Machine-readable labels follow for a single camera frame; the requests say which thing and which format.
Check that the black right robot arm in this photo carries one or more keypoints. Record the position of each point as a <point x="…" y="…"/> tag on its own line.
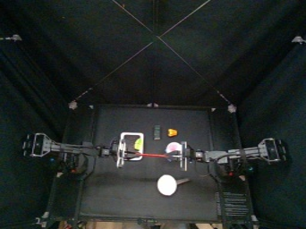
<point x="243" y="153"/>

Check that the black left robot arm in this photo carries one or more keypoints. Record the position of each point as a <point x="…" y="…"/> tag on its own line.
<point x="63" y="147"/>

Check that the small blue toy piece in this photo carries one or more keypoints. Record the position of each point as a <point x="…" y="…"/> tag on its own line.
<point x="169" y="160"/>

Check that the small pink round plate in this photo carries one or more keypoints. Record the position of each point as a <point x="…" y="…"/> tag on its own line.
<point x="172" y="147"/>

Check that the green toy food slice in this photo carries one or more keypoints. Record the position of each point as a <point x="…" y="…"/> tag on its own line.
<point x="137" y="144"/>

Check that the white rectangular tray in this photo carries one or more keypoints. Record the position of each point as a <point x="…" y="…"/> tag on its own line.
<point x="139" y="133"/>

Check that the orange toy food piece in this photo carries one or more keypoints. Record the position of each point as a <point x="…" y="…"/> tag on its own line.
<point x="172" y="132"/>

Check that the small black rectangular block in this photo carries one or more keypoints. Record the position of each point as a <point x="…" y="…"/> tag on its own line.
<point x="156" y="132"/>

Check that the white text label sticker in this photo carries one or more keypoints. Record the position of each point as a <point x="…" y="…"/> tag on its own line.
<point x="235" y="204"/>

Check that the grey frame middle bracket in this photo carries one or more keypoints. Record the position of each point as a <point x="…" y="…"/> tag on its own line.
<point x="151" y="105"/>

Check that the grey frame corner bracket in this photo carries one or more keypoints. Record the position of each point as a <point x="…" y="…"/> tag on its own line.
<point x="72" y="105"/>
<point x="231" y="108"/>
<point x="14" y="38"/>
<point x="298" y="39"/>

